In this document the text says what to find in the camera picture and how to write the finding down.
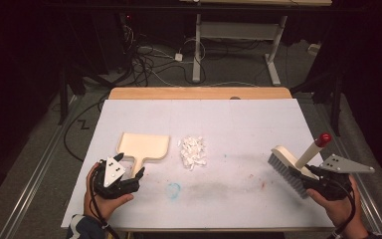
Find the tangle of floor cables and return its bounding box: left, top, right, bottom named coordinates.
left=122, top=24, right=210, bottom=88

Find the silver floor rail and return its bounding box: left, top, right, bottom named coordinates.
left=0, top=96, right=81, bottom=239
left=311, top=99, right=382, bottom=239

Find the person's left hand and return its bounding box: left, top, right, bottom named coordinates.
left=83, top=161, right=135, bottom=221

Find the cream plastic dustpan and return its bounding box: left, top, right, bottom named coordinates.
left=116, top=131, right=171, bottom=177

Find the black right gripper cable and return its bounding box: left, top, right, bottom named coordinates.
left=326, top=178, right=358, bottom=239

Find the person's right hand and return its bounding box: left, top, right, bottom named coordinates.
left=305, top=174, right=362, bottom=229

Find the pile of white paper scraps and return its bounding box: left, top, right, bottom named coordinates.
left=177, top=135, right=209, bottom=171

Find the black metal stand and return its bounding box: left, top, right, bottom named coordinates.
left=57, top=63, right=88, bottom=126
left=289, top=59, right=346, bottom=137

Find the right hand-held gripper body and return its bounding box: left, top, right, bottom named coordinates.
left=305, top=153, right=376, bottom=202

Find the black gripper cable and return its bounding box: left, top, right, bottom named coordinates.
left=89, top=167, right=121, bottom=239
left=326, top=178, right=358, bottom=239

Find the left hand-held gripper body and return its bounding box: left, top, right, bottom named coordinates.
left=94, top=155, right=141, bottom=200

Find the cream brush with red knob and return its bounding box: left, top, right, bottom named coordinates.
left=267, top=132, right=333, bottom=200

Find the white metal desk frame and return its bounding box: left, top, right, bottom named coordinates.
left=178, top=0, right=333, bottom=87

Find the white table cover sheet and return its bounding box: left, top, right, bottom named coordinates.
left=61, top=98, right=336, bottom=231

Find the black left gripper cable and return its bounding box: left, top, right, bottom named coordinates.
left=89, top=167, right=121, bottom=239

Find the black floor cable loop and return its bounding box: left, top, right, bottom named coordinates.
left=63, top=94, right=111, bottom=163

